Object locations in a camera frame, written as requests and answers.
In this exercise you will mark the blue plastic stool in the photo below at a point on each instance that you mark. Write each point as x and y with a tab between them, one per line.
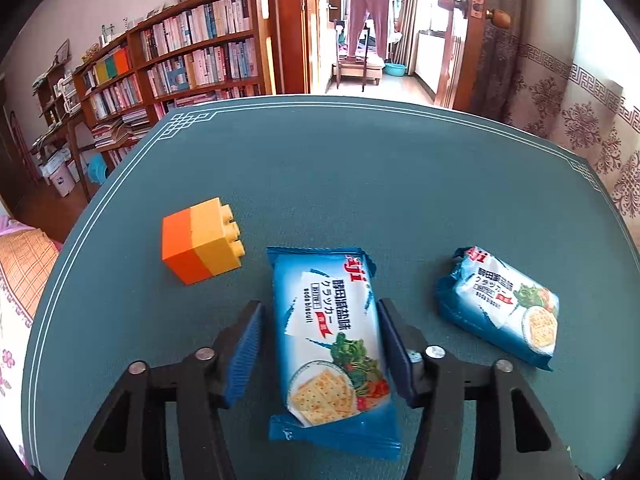
97	167

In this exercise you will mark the hanging mauve pants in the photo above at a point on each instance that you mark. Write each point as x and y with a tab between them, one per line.
370	10

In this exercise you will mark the checked floral blanket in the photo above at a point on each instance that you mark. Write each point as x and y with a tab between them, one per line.
25	270

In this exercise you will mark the patterned beige curtain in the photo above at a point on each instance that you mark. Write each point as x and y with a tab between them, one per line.
590	110

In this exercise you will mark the orange and yellow toy brick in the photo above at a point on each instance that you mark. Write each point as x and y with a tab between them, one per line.
200	240

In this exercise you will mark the wooden bookshelf with books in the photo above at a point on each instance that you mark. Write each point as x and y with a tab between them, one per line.
200	50

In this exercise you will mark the wooden door knob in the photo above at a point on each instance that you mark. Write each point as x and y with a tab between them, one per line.
475	7

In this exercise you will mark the blue cracker packet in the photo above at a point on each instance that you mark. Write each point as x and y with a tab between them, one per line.
325	340
495	305

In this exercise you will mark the wooden chair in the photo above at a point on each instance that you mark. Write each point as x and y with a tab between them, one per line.
360	72

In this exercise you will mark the white storage bin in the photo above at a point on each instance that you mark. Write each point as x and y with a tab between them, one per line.
60	177

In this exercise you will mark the blue plastic basin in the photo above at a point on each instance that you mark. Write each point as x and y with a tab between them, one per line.
395	70

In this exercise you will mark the dark wooden side shelf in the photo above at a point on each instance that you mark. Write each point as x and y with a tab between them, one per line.
52	110

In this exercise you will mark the wooden door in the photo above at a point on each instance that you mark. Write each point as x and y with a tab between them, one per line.
495	75

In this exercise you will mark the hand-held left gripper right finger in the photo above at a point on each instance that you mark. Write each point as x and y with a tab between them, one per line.
395	355

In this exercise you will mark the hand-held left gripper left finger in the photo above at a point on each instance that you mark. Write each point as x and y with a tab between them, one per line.
245	355

